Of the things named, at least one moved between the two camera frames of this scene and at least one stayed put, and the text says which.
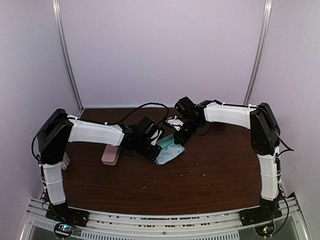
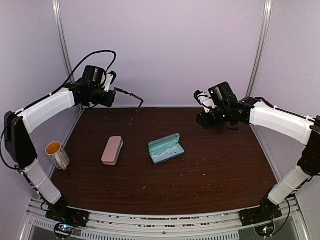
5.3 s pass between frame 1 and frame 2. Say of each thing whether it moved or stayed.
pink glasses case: stayed
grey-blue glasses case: stayed
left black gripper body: moved
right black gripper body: moved
